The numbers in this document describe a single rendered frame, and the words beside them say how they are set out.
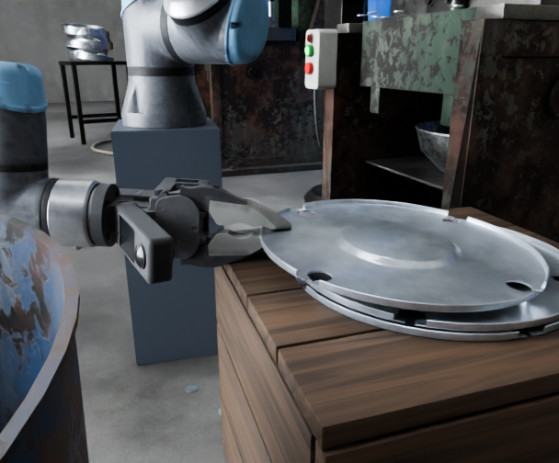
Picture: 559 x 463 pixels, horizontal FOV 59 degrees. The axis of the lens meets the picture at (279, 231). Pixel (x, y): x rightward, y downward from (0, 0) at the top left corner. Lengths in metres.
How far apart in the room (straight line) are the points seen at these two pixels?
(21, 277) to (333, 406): 0.20
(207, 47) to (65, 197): 0.36
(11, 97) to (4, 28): 6.98
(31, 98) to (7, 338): 0.30
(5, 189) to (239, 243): 0.25
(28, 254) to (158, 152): 0.60
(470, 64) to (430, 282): 0.49
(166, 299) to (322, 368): 0.62
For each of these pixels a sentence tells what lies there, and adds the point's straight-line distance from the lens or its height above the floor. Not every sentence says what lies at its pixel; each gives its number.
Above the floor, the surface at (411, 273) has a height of 0.38.
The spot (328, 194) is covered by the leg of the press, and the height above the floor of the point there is 0.23.
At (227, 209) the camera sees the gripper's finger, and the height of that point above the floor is 0.41.
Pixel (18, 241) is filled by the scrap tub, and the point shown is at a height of 0.47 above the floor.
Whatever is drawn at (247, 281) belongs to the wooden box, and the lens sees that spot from 0.50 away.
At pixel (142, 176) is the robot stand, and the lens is 0.88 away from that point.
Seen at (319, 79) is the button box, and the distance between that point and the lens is 1.23.
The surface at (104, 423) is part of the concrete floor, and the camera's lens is 0.91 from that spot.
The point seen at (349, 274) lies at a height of 0.38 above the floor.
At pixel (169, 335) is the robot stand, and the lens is 1.00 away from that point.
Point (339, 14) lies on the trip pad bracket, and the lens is 1.34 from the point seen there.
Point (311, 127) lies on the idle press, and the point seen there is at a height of 0.22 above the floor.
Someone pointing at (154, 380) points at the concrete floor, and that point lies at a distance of 0.98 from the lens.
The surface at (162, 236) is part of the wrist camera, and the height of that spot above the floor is 0.41.
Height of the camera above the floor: 0.56
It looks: 19 degrees down
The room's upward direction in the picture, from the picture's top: straight up
